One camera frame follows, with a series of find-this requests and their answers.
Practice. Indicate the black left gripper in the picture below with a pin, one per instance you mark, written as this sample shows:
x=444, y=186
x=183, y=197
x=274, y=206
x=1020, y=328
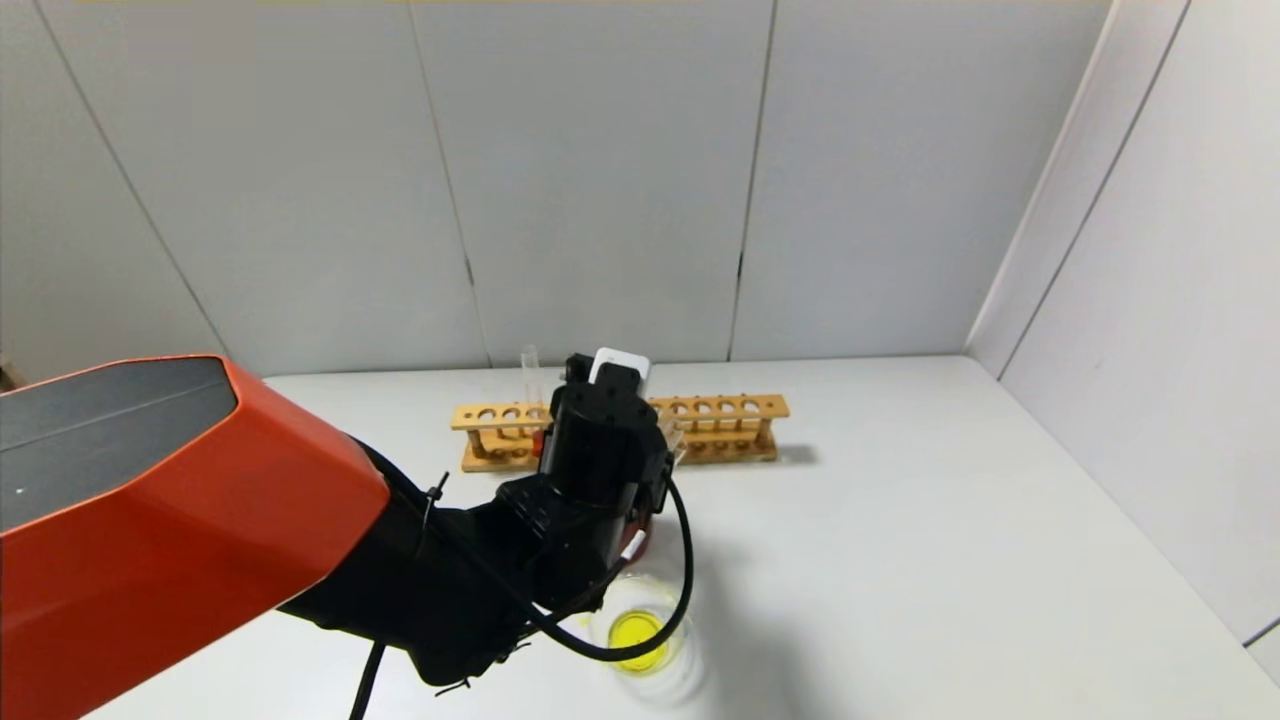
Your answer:
x=605, y=455

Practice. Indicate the test tube with red pigment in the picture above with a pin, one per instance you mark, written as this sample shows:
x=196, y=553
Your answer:
x=530, y=375

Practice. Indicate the orange and black left arm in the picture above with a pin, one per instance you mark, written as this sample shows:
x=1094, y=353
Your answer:
x=180, y=520

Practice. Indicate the empty glass test tube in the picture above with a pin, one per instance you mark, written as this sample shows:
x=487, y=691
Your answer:
x=674, y=440

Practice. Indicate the wooden test tube rack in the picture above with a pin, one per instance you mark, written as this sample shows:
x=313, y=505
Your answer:
x=720, y=409

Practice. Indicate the clear glass beaker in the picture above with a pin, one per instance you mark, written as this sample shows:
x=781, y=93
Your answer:
x=640, y=640

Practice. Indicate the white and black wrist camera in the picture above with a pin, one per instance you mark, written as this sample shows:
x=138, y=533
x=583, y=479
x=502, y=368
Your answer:
x=620, y=362

